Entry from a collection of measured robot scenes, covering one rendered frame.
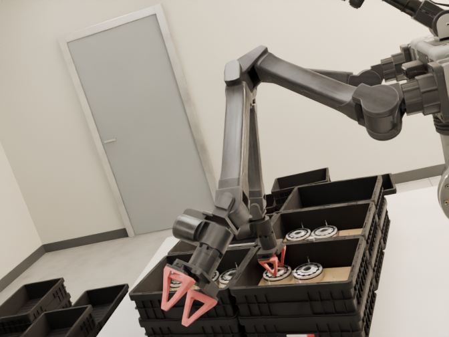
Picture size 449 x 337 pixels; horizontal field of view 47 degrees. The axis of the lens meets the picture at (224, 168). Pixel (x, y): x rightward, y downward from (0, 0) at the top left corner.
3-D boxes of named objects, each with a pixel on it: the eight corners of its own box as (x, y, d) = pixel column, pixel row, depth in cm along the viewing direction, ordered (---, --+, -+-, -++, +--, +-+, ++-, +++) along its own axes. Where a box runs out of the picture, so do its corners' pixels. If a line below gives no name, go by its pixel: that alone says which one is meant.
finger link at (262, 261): (264, 279, 177) (256, 256, 175) (271, 269, 183) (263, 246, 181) (281, 279, 174) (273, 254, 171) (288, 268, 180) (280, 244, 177)
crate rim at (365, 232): (375, 206, 199) (374, 200, 198) (366, 241, 173) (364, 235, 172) (279, 217, 216) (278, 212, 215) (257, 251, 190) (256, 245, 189)
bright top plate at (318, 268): (323, 262, 178) (323, 261, 178) (321, 277, 169) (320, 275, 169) (295, 265, 181) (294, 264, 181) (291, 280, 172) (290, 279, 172)
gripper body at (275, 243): (257, 259, 175) (250, 239, 174) (268, 245, 184) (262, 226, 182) (274, 257, 172) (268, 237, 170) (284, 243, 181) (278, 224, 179)
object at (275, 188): (342, 222, 380) (328, 166, 370) (343, 240, 352) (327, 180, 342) (290, 232, 391) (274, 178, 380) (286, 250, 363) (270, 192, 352)
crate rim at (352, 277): (365, 241, 173) (364, 235, 172) (353, 289, 146) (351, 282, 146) (257, 251, 190) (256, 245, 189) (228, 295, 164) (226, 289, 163)
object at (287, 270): (294, 265, 182) (294, 263, 182) (284, 280, 173) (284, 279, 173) (269, 266, 187) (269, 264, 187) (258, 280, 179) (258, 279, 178)
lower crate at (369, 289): (378, 295, 177) (371, 264, 175) (368, 350, 151) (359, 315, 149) (271, 299, 195) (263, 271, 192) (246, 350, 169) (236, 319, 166)
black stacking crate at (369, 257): (380, 229, 201) (374, 202, 198) (371, 266, 175) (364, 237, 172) (285, 238, 218) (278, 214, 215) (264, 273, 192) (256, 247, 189)
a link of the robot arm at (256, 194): (251, 87, 162) (256, 85, 172) (234, 89, 163) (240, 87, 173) (263, 217, 170) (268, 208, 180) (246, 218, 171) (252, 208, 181)
